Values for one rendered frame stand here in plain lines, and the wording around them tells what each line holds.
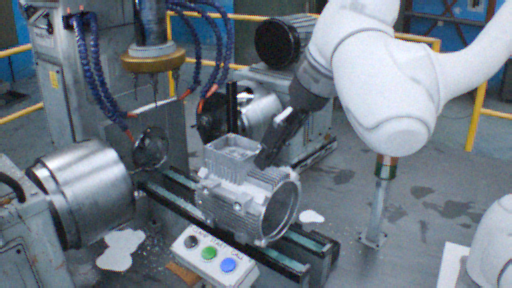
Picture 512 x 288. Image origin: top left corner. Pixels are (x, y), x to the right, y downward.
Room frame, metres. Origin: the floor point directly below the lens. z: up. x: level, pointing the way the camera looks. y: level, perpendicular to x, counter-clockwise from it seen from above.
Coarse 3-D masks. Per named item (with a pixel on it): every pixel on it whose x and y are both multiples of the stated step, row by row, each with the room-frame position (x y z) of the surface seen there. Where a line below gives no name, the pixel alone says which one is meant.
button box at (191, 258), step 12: (192, 228) 0.64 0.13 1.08; (180, 240) 0.62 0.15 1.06; (204, 240) 0.61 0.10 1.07; (216, 240) 0.60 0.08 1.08; (180, 252) 0.59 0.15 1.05; (192, 252) 0.58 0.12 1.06; (228, 252) 0.57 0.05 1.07; (240, 252) 0.57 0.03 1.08; (192, 264) 0.56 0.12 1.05; (204, 264) 0.55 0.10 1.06; (216, 264) 0.55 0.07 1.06; (240, 264) 0.54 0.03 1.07; (252, 264) 0.54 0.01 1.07; (204, 276) 0.55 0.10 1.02; (216, 276) 0.52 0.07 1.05; (228, 276) 0.52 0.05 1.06; (240, 276) 0.52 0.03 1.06; (252, 276) 0.54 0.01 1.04
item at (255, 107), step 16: (224, 96) 1.19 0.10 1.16; (240, 96) 1.20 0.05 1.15; (256, 96) 1.23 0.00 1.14; (272, 96) 1.27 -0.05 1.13; (208, 112) 1.23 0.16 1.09; (224, 112) 1.18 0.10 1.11; (240, 112) 1.15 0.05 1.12; (256, 112) 1.18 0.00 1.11; (272, 112) 1.23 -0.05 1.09; (192, 128) 1.17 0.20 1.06; (208, 128) 1.23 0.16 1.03; (224, 128) 1.14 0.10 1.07; (240, 128) 1.14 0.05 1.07; (256, 128) 1.15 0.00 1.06
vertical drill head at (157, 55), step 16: (144, 0) 1.02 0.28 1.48; (160, 0) 1.04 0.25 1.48; (144, 16) 1.02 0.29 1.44; (160, 16) 1.04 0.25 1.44; (144, 32) 1.02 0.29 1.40; (160, 32) 1.04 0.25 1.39; (144, 48) 1.02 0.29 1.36; (160, 48) 1.02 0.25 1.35; (176, 48) 1.10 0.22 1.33; (128, 64) 0.99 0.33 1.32; (144, 64) 0.98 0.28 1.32; (160, 64) 0.99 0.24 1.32; (176, 64) 1.02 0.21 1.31; (176, 80) 1.06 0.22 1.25
